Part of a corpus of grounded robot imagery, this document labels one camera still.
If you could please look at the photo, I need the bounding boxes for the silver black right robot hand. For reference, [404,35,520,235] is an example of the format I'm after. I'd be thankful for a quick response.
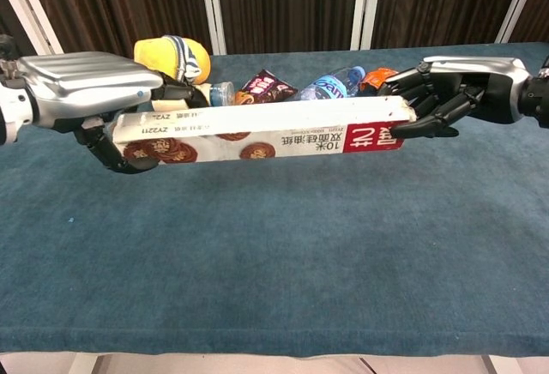
[377,55,534,141]

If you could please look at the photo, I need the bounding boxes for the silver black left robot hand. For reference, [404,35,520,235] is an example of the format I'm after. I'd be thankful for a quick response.
[16,51,212,175]

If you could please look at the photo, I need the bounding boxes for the long white baking paper box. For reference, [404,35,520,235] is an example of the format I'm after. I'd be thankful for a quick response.
[112,95,420,167]

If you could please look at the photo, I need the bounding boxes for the yellow plush toy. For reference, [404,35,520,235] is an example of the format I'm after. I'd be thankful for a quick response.
[133,34,213,87]

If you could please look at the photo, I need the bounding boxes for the dark brown partition panel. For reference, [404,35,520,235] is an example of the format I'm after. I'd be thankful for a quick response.
[497,0,549,45]
[351,0,546,51]
[0,0,227,57]
[199,0,381,56]
[0,0,63,62]

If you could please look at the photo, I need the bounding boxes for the orange white snack packet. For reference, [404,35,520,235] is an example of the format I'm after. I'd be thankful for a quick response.
[359,66,401,94]

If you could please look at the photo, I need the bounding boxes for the clear water bottle blue label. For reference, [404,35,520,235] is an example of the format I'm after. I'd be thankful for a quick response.
[290,65,367,102]

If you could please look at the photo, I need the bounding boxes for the brown chocolate snack packet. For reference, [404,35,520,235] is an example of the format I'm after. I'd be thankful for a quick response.
[234,69,300,106]

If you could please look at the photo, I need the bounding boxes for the blue table cloth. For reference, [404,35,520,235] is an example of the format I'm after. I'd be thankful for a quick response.
[0,40,549,359]

